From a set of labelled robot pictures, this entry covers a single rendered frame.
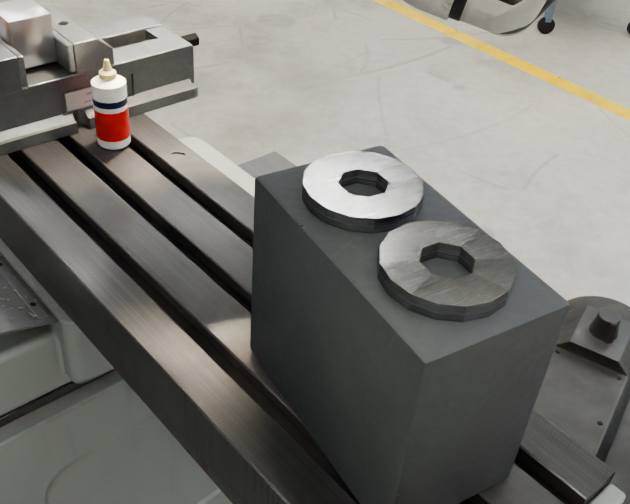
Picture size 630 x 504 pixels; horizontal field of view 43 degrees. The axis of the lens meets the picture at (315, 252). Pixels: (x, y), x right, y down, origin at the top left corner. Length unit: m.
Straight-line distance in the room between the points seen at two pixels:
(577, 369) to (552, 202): 1.54
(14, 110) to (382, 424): 0.64
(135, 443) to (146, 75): 0.49
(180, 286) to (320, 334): 0.25
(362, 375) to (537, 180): 2.42
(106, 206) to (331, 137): 2.12
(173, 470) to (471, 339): 0.79
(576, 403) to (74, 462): 0.73
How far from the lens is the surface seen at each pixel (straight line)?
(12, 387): 0.94
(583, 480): 0.69
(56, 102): 1.04
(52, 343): 0.93
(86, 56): 1.03
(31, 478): 1.05
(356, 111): 3.17
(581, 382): 1.33
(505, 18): 0.88
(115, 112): 0.98
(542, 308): 0.53
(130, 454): 1.14
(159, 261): 0.83
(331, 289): 0.54
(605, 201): 2.92
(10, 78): 1.00
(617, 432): 1.31
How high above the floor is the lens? 1.49
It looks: 38 degrees down
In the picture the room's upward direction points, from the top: 5 degrees clockwise
